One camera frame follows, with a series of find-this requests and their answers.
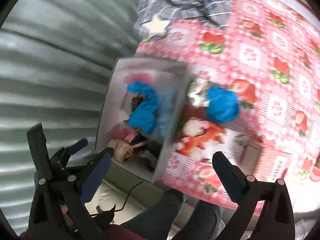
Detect white patterned soft cloth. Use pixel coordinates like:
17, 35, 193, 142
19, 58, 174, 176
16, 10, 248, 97
187, 77, 212, 108

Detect grey plaid star blanket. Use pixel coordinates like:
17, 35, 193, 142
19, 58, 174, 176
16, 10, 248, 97
134, 0, 232, 39

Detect beige knitted cloth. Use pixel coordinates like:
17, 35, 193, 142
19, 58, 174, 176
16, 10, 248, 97
107, 139, 134, 163

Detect person's legs dark trousers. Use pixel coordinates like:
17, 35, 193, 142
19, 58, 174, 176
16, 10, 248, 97
105, 188, 226, 240

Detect blue cloth in box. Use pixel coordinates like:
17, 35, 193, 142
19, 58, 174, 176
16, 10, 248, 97
127, 81, 174, 138

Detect black cable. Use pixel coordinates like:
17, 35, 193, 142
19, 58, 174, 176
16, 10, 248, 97
91, 180, 145, 217

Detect blue soft cloth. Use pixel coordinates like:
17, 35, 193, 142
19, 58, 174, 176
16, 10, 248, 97
206, 85, 240, 123

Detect pink strawberry paw tablecloth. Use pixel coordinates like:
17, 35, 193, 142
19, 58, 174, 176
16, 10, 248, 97
137, 0, 319, 213

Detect red printed cardboard box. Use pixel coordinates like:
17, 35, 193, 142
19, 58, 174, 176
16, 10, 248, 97
174, 105, 290, 181

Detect grey storage box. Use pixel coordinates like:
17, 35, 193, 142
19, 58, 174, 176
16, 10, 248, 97
95, 56, 192, 183

